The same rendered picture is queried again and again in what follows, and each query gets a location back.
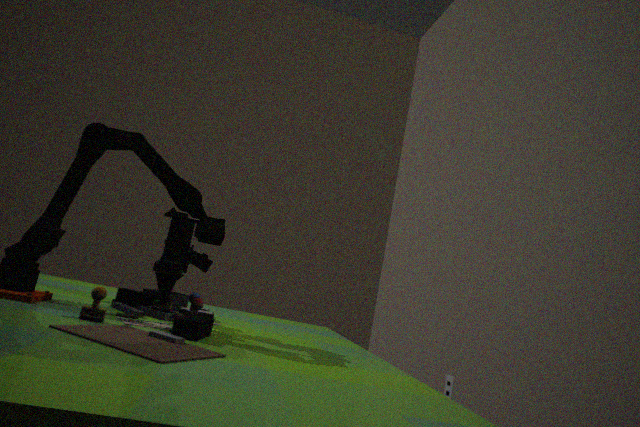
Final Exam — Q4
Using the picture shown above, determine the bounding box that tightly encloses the brown rubber stamp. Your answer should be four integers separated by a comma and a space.
78, 286, 107, 322

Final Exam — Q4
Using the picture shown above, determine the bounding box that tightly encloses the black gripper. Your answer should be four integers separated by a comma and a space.
153, 236, 191, 303

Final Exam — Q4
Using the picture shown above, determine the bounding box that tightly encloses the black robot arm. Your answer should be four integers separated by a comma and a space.
0, 123, 225, 292

